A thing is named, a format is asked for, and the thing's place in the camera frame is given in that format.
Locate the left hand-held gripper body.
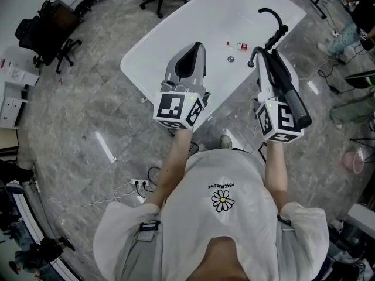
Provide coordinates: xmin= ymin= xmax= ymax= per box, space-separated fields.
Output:
xmin=152 ymin=80 xmax=212 ymax=131

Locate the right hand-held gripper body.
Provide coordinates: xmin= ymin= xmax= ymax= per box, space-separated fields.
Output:
xmin=255 ymin=93 xmax=305 ymax=143

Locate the black shower hose handle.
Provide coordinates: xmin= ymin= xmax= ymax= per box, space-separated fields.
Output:
xmin=271 ymin=49 xmax=312 ymax=129

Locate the person's right forearm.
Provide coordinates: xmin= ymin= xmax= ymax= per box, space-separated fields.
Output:
xmin=263 ymin=140 xmax=289 ymax=212

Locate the person's left forearm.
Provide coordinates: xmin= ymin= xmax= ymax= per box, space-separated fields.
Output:
xmin=145 ymin=127 xmax=194 ymax=209

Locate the white bathtub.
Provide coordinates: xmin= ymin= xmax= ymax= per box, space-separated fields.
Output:
xmin=120 ymin=0 xmax=308 ymax=133

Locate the clear bottle red label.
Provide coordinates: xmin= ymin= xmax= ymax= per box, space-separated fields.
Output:
xmin=226 ymin=41 xmax=248 ymax=52

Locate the black panel green edge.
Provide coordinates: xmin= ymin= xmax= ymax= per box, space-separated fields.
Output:
xmin=345 ymin=70 xmax=375 ymax=88

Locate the pink plastic basin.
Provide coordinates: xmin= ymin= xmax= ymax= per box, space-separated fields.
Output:
xmin=342 ymin=148 xmax=366 ymax=174

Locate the black tripod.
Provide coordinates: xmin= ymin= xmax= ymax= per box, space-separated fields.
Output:
xmin=350 ymin=136 xmax=375 ymax=165

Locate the white flower print t-shirt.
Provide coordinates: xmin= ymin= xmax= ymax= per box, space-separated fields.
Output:
xmin=93 ymin=148 xmax=330 ymax=281

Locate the dark brown cabinet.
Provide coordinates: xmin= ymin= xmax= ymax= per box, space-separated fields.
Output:
xmin=40 ymin=0 xmax=84 ymax=32

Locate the white box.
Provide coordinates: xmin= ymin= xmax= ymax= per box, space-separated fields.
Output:
xmin=347 ymin=203 xmax=375 ymax=239

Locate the thin white floor cable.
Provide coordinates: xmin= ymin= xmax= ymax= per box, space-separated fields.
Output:
xmin=298 ymin=57 xmax=332 ymax=81

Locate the white power strip cable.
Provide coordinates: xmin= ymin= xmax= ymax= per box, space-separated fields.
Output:
xmin=37 ymin=183 xmax=135 ymax=208

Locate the grey harness strap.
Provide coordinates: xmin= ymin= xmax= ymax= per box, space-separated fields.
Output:
xmin=276 ymin=214 xmax=308 ymax=281
xmin=117 ymin=220 xmax=162 ymax=281

